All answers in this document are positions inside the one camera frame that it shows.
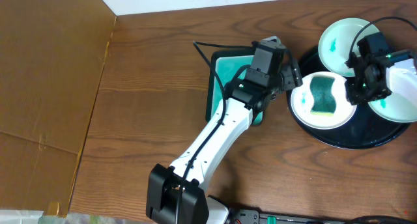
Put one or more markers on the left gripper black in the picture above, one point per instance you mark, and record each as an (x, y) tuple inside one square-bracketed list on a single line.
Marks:
[(291, 76)]

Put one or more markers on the white plate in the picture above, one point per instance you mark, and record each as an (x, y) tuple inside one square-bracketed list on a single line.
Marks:
[(299, 110)]

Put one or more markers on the green scrub sponge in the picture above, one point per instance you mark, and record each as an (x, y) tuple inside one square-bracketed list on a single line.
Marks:
[(323, 101)]

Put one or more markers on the green plate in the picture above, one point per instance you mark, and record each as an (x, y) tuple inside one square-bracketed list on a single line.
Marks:
[(394, 108), (335, 43)]

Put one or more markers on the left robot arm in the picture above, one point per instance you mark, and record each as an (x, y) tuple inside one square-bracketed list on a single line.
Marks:
[(177, 194)]

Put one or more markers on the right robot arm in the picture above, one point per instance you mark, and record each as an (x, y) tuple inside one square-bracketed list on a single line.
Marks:
[(401, 73)]

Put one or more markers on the black rectangular soap tray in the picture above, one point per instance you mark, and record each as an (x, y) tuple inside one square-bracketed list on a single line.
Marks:
[(227, 64)]

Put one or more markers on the black round tray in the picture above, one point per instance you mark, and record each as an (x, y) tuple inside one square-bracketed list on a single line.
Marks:
[(364, 130)]

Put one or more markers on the cardboard panel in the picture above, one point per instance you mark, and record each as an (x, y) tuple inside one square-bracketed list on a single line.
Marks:
[(52, 57)]

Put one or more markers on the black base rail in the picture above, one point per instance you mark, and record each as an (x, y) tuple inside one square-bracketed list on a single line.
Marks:
[(253, 216)]

